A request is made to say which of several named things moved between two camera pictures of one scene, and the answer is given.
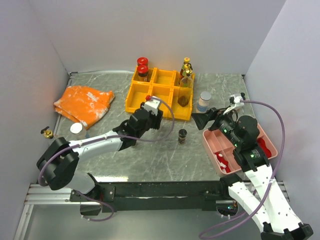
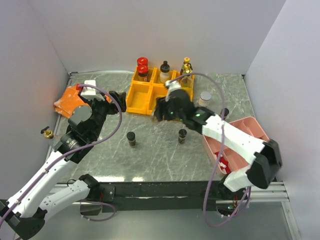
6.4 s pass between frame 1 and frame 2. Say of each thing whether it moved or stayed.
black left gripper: moved
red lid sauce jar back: stayed
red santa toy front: stayed
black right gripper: moved
